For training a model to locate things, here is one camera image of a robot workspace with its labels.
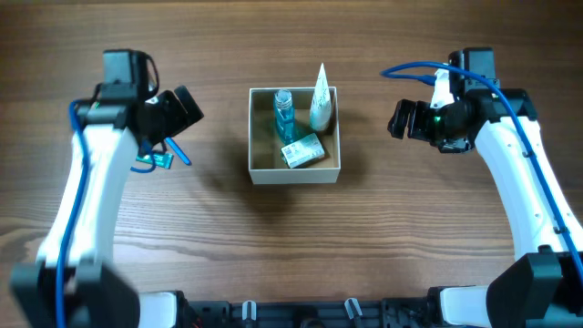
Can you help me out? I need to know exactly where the blue disposable razor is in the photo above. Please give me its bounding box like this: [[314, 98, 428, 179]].
[[165, 137, 192, 166]]

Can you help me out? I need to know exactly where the Colgate toothpaste tube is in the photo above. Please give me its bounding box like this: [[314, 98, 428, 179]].
[[136, 153, 173, 169]]

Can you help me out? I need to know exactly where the blue mouthwash bottle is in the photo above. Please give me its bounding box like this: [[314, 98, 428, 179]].
[[273, 88, 302, 146]]

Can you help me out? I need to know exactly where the white bamboo print lotion tube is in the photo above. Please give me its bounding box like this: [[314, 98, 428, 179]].
[[310, 63, 332, 131]]

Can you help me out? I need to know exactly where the green white soap packet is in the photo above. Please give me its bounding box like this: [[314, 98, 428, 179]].
[[281, 133, 325, 169]]

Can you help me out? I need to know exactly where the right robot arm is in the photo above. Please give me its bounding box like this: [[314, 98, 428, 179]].
[[384, 47, 582, 327]]

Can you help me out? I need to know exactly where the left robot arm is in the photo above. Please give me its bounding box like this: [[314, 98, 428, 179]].
[[9, 49, 203, 327]]

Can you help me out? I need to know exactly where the white cardboard box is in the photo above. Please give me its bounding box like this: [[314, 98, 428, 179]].
[[248, 87, 342, 185]]

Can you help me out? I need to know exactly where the left blue cable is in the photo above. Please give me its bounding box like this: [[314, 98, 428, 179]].
[[54, 99, 159, 328]]

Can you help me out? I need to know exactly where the blue cable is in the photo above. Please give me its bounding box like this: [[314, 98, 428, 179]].
[[54, 99, 159, 328], [380, 61, 583, 283]]

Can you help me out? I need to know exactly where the right blue cable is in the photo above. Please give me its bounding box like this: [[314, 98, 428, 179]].
[[380, 61, 583, 283]]

